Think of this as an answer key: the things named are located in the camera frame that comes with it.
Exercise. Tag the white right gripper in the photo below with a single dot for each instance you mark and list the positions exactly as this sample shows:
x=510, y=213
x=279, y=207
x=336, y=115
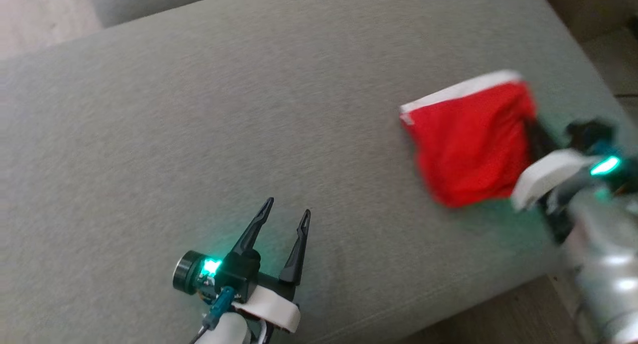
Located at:
x=543, y=177

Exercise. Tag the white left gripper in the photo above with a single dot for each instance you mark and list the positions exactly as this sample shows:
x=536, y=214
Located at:
x=271, y=306

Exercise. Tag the small red white-trimmed garment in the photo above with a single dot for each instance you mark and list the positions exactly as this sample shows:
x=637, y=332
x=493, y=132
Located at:
x=468, y=144

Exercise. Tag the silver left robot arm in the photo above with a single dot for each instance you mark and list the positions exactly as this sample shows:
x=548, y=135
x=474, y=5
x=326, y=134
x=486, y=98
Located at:
x=227, y=333

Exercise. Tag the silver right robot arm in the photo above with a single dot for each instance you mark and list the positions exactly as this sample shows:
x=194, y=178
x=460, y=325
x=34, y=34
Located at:
x=608, y=274

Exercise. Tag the grey fabric sofa seat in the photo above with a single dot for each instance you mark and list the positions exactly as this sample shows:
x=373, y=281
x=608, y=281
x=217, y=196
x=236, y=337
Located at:
x=249, y=134

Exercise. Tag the grey sofa backrest cushion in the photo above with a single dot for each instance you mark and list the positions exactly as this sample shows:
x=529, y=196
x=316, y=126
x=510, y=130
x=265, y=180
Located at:
x=164, y=0

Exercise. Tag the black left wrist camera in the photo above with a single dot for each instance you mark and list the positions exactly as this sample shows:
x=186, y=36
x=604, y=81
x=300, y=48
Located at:
x=241, y=276

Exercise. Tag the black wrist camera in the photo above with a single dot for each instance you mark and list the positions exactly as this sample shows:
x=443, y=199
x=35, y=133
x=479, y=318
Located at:
x=590, y=132
x=241, y=276

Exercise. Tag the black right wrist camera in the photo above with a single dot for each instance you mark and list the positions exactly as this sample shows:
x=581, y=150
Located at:
x=590, y=132

